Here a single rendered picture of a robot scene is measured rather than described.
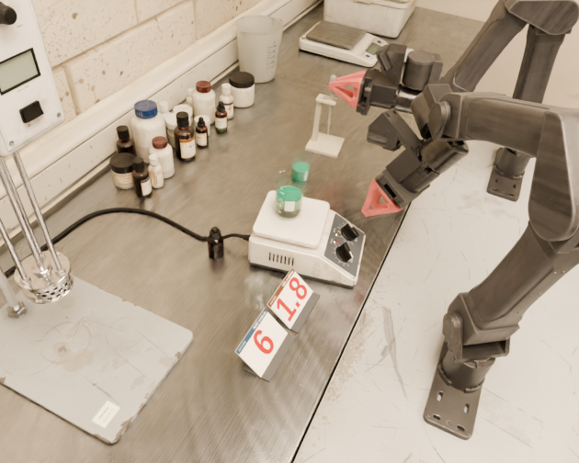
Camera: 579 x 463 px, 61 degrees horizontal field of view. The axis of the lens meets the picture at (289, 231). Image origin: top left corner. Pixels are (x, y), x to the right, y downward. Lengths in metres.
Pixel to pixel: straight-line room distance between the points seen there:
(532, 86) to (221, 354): 0.81
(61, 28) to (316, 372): 0.76
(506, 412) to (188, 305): 0.53
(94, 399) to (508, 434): 0.59
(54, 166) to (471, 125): 0.76
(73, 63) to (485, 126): 0.78
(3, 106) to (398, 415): 0.63
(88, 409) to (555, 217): 0.63
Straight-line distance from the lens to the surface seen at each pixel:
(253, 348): 0.77
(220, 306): 0.85
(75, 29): 1.09
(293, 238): 0.84
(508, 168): 1.25
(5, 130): 0.50
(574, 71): 2.25
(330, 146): 1.21
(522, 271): 0.62
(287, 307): 0.82
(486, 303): 0.69
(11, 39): 0.48
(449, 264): 0.99
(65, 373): 0.81
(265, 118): 1.31
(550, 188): 0.54
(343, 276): 0.86
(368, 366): 0.81
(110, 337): 0.83
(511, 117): 0.63
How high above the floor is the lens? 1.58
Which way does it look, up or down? 44 degrees down
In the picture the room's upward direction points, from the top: 6 degrees clockwise
